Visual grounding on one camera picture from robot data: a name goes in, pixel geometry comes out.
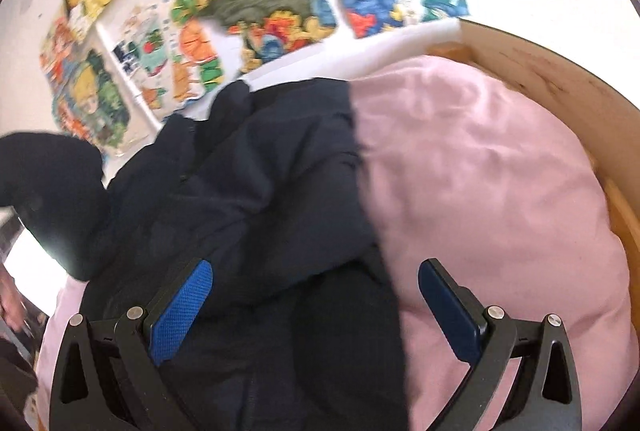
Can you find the ship and turtles drawing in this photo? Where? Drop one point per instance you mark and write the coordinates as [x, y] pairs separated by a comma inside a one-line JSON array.
[[185, 56]]

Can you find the orange-haired girl drawing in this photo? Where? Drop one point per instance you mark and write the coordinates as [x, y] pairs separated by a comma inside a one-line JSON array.
[[57, 48]]

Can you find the wooden bed frame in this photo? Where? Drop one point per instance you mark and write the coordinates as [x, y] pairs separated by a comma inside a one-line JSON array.
[[550, 86]]

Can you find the blond child drawing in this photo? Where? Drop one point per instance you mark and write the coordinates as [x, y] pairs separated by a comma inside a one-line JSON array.
[[92, 106]]

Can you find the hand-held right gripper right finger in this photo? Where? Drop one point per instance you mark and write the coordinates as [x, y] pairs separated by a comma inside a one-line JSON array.
[[447, 311]]

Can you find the pink blanket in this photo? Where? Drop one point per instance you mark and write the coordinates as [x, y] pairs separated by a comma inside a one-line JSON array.
[[475, 161]]

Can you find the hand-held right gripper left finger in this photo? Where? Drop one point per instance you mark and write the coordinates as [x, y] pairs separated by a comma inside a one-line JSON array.
[[182, 311]]

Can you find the bright window with bars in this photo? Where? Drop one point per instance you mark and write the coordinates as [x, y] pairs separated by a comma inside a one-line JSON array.
[[35, 271]]

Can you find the black pants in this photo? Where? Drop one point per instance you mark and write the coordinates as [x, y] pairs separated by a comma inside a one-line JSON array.
[[260, 191]]

